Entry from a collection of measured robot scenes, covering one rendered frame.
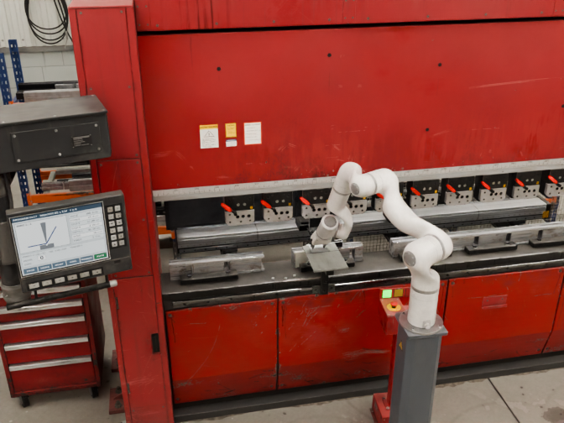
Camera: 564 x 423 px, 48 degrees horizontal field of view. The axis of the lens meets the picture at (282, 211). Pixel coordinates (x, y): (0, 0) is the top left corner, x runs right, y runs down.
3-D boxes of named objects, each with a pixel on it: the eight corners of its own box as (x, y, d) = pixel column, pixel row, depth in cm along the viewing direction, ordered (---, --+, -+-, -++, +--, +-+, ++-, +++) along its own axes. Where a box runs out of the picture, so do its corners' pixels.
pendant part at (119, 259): (23, 295, 258) (6, 215, 243) (19, 280, 268) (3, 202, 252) (133, 269, 276) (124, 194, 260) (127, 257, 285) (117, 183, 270)
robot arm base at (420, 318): (450, 332, 275) (455, 296, 267) (407, 337, 272) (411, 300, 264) (432, 307, 292) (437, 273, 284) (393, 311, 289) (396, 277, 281)
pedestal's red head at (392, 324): (385, 335, 329) (388, 305, 321) (378, 316, 343) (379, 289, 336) (423, 331, 331) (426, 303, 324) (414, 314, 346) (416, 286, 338)
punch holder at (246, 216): (225, 226, 327) (224, 196, 320) (223, 218, 334) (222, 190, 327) (254, 223, 330) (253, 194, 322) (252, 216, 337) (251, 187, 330)
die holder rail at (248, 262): (170, 280, 336) (169, 265, 332) (169, 274, 341) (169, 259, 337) (264, 271, 345) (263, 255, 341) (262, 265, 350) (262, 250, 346)
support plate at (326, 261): (314, 272, 322) (314, 270, 321) (302, 247, 345) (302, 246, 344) (348, 268, 325) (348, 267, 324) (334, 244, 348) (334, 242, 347)
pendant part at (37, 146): (7, 325, 263) (-38, 127, 226) (2, 295, 283) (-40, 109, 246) (130, 295, 283) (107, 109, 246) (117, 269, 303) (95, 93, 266)
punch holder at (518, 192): (513, 200, 355) (517, 172, 348) (504, 194, 363) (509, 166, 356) (537, 197, 358) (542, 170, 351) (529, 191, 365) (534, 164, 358)
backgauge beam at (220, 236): (177, 255, 359) (176, 238, 355) (176, 242, 372) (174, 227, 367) (549, 218, 400) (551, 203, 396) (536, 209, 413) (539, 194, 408)
